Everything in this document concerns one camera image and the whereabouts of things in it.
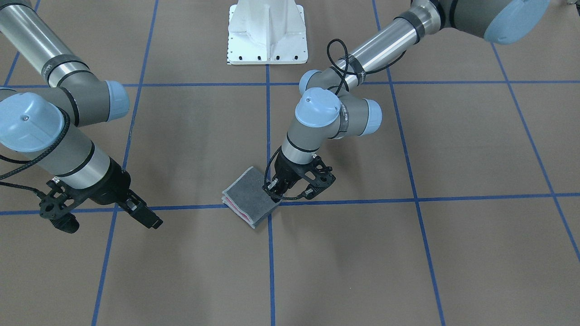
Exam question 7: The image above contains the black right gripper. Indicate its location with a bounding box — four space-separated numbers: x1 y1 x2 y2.
88 158 163 229

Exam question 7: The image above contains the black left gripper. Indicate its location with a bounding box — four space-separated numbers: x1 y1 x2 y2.
263 150 313 202

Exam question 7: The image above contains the pink and grey towel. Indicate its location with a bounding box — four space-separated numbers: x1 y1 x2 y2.
222 167 280 229

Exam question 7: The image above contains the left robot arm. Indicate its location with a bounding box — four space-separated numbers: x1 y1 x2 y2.
262 0 549 203

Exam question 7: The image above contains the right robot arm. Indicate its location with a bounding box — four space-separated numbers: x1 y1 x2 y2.
0 0 162 233

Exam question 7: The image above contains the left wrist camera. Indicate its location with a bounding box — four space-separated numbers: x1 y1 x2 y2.
299 156 336 200

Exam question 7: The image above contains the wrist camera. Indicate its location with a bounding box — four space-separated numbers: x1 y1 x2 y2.
38 179 82 234
299 156 336 200

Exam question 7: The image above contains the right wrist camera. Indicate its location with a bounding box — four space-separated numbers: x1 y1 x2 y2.
38 179 82 234

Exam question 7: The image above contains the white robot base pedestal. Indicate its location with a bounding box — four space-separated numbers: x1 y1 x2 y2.
227 0 309 65

